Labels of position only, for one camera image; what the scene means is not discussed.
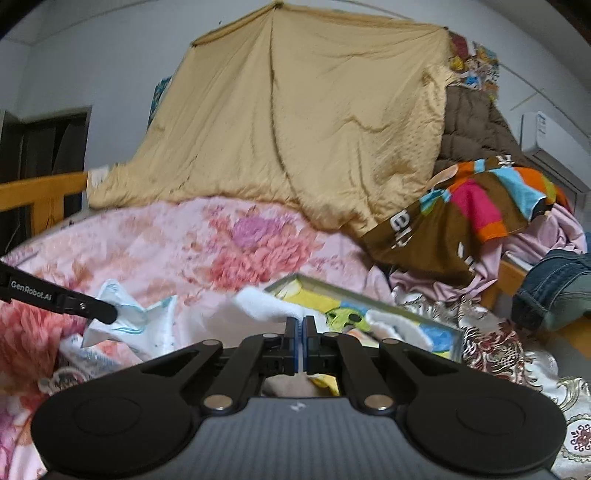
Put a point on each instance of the teal patterned cloth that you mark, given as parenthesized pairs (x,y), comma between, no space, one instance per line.
(159,97)

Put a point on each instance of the brown colourful striped garment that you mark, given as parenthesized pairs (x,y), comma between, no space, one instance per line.
(438,240)

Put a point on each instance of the brown quilted jacket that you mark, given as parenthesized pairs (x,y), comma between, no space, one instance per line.
(471,124)

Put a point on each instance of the tan quilt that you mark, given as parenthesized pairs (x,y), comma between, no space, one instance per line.
(277,115)

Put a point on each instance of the cartoon print tote bag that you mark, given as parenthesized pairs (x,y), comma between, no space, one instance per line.
(341,318)

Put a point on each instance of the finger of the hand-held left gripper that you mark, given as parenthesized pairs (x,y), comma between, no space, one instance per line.
(92,309)

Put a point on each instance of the pink floral bedsheet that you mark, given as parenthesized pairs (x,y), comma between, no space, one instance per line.
(184,240)

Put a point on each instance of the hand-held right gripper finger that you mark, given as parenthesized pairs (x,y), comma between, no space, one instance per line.
(308,350)
(298,350)

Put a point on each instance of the white air conditioner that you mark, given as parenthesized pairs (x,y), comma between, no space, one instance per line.
(549,138)

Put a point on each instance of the blue jeans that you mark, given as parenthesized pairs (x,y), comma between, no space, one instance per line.
(554,286)

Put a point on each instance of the white blue-trimmed cloth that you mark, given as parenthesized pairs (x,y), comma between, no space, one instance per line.
(138,318)

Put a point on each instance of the taupe fabric pouch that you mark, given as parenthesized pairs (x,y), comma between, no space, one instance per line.
(286,387)

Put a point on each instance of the pale pink cloth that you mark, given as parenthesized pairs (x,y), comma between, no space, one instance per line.
(554,235)

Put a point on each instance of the colourful cartoon print cloth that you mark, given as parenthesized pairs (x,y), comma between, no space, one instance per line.
(480,60)

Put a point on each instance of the metal tray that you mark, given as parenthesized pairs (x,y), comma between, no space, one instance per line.
(457,344)

